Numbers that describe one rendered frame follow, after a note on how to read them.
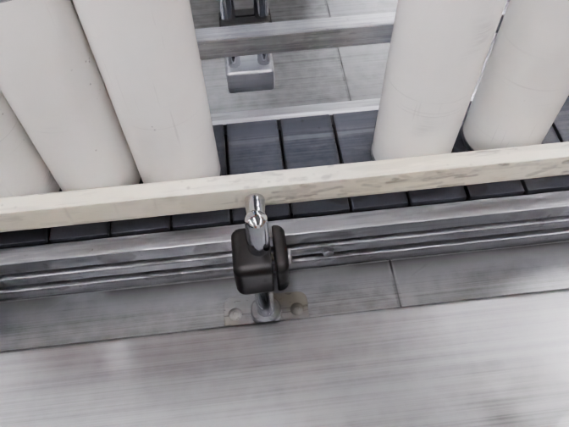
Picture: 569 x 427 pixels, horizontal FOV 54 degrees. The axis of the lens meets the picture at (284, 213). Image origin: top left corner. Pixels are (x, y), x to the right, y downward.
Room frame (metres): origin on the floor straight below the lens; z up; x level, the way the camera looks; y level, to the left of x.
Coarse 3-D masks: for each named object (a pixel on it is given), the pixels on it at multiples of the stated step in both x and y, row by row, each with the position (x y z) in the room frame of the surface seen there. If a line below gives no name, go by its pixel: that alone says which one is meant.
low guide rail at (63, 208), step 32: (384, 160) 0.21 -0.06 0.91; (416, 160) 0.20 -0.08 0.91; (448, 160) 0.20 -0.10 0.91; (480, 160) 0.20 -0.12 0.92; (512, 160) 0.20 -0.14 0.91; (544, 160) 0.20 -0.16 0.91; (64, 192) 0.19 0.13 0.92; (96, 192) 0.19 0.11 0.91; (128, 192) 0.19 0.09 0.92; (160, 192) 0.19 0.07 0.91; (192, 192) 0.19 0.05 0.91; (224, 192) 0.19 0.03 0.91; (256, 192) 0.19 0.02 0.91; (288, 192) 0.19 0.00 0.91; (320, 192) 0.19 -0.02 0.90; (352, 192) 0.19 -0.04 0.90; (384, 192) 0.19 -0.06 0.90; (0, 224) 0.18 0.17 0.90; (32, 224) 0.18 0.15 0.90; (64, 224) 0.18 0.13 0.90
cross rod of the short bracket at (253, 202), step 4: (248, 196) 0.19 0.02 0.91; (252, 196) 0.18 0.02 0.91; (256, 196) 0.18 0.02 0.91; (260, 196) 0.19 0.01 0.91; (248, 200) 0.18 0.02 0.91; (252, 200) 0.18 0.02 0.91; (256, 200) 0.18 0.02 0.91; (260, 200) 0.18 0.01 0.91; (264, 200) 0.19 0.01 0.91; (248, 204) 0.18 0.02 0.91; (252, 204) 0.18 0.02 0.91; (256, 204) 0.18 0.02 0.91; (260, 204) 0.18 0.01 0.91; (264, 204) 0.18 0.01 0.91; (248, 208) 0.18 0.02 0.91; (252, 208) 0.18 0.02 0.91; (256, 208) 0.18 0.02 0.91; (260, 208) 0.18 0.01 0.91; (264, 208) 0.18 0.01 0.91; (248, 212) 0.17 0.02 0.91; (264, 212) 0.18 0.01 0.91
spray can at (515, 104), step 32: (512, 0) 0.25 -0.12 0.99; (544, 0) 0.23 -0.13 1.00; (512, 32) 0.24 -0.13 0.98; (544, 32) 0.23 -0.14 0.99; (512, 64) 0.23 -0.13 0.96; (544, 64) 0.22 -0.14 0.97; (480, 96) 0.25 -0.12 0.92; (512, 96) 0.23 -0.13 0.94; (544, 96) 0.22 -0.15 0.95; (480, 128) 0.24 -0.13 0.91; (512, 128) 0.22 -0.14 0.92; (544, 128) 0.23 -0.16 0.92
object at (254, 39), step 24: (264, 24) 0.27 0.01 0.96; (288, 24) 0.27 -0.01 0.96; (312, 24) 0.27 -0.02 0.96; (336, 24) 0.27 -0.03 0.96; (360, 24) 0.27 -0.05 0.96; (384, 24) 0.27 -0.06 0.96; (216, 48) 0.26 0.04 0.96; (240, 48) 0.26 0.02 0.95; (264, 48) 0.26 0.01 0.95; (288, 48) 0.26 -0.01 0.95; (312, 48) 0.27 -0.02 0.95
